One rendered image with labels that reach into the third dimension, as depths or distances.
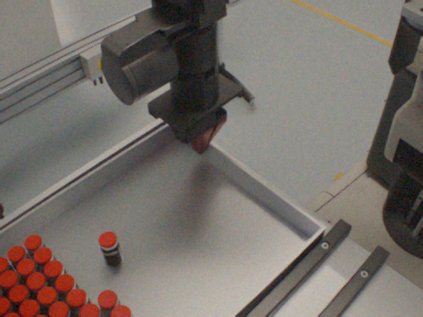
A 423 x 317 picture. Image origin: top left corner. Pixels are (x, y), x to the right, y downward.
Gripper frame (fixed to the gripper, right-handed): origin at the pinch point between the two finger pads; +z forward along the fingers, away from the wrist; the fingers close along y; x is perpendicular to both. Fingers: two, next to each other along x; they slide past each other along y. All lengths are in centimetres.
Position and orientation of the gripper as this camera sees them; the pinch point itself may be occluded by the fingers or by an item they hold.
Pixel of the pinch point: (198, 147)
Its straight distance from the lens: 60.8
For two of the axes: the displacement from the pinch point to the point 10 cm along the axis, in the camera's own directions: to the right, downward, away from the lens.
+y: -7.1, 5.4, -4.4
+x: 7.0, 5.3, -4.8
